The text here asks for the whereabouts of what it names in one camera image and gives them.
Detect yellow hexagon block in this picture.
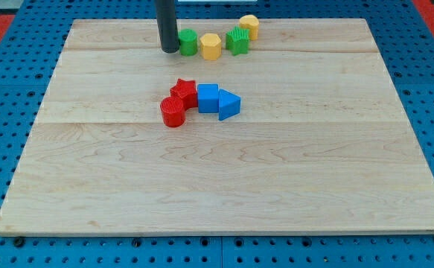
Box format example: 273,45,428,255
200,33,222,60

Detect green cylinder block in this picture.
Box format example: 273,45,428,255
178,28,198,56

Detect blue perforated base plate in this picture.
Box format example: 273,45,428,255
0,1,434,267

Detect blue triangle block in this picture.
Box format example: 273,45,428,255
218,89,241,121

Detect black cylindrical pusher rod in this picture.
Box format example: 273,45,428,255
154,0,179,54

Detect red star block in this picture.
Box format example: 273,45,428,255
170,78,198,109

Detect light wooden board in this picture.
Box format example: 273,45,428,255
0,19,434,237

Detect green star block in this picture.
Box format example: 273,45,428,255
226,26,249,56

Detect red cylinder block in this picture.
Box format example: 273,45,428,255
160,96,185,127

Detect yellow heart block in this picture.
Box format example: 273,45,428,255
239,14,260,41

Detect blue cube block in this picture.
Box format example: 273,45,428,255
197,83,219,113

